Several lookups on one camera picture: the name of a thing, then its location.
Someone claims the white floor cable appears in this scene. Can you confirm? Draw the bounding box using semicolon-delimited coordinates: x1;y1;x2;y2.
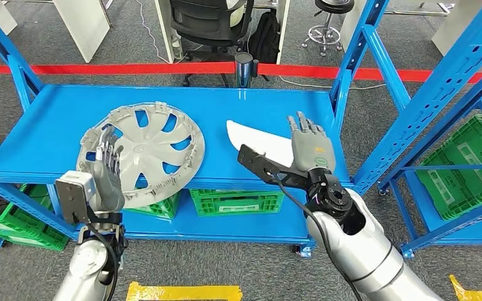
134;0;171;65
278;75;387;90

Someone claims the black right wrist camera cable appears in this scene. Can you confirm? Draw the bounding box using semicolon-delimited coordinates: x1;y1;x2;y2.
274;174;363;301

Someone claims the chrome stanchion post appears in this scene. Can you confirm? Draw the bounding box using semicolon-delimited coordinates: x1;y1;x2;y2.
234;51;260;89

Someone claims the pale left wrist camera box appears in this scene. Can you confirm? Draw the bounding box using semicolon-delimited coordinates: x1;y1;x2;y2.
55;169;97;226

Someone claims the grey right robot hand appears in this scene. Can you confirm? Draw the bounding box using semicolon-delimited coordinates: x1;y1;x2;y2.
287;111;336;173

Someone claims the yellow floor tape square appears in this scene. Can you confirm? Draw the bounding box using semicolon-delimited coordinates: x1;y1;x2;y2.
449;274;482;301
125;282;243;301

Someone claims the white plastic panel part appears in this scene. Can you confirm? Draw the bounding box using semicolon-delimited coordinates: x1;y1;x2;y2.
225;119;296;169

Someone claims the black backpack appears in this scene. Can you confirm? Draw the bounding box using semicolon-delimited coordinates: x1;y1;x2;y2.
247;10;282;65

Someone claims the grey plastic wheel cover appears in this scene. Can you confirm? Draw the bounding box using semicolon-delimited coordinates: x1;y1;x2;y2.
75;102;206;210

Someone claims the black office chair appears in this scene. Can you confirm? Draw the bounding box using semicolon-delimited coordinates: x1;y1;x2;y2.
169;0;255;88

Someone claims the red barrier belt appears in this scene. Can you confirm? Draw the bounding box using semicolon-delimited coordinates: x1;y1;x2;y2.
0;62;237;77
258;63;482;85

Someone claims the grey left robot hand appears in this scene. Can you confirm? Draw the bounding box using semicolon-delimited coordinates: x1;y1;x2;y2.
89;125;124;213

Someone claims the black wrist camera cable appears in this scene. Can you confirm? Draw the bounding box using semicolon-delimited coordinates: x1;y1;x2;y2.
274;174;363;301
86;222;119;301

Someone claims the black left wrist camera cable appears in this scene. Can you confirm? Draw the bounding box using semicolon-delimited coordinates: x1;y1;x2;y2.
86;222;119;301

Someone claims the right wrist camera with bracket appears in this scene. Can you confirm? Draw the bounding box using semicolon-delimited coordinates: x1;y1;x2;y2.
236;144;311;189

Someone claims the black stool with chrome base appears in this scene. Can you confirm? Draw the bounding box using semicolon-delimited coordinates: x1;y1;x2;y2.
301;0;355;58

